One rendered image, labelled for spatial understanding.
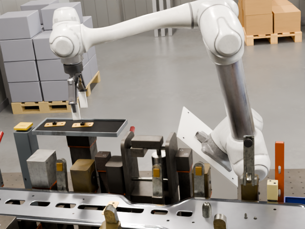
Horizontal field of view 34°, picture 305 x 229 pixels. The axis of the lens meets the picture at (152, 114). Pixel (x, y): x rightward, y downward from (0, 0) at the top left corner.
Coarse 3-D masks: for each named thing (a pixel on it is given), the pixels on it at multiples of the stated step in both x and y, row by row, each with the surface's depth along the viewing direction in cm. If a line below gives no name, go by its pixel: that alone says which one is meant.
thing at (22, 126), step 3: (21, 123) 215; (24, 123) 214; (27, 123) 214; (30, 123) 214; (15, 126) 212; (18, 126) 212; (21, 126) 211; (24, 126) 211; (27, 126) 211; (30, 126) 213; (15, 129) 211; (18, 129) 210; (21, 129) 210; (24, 129) 210
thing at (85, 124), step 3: (75, 123) 208; (78, 123) 208; (81, 123) 205; (84, 123) 206; (87, 123) 207; (90, 123) 207; (72, 126) 205; (75, 126) 205; (78, 126) 205; (81, 126) 204; (84, 126) 204; (87, 126) 204; (90, 126) 204
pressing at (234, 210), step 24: (0, 192) 193; (24, 192) 192; (48, 192) 190; (72, 192) 188; (24, 216) 176; (48, 216) 174; (72, 216) 173; (96, 216) 172; (120, 216) 170; (144, 216) 169; (168, 216) 168; (192, 216) 166; (240, 216) 164; (264, 216) 163; (288, 216) 161
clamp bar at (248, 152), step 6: (246, 138) 170; (252, 138) 168; (246, 144) 166; (252, 144) 169; (246, 150) 171; (252, 150) 169; (246, 156) 171; (252, 156) 170; (246, 162) 172; (252, 162) 170; (246, 168) 172; (252, 168) 171; (252, 174) 171; (252, 180) 172
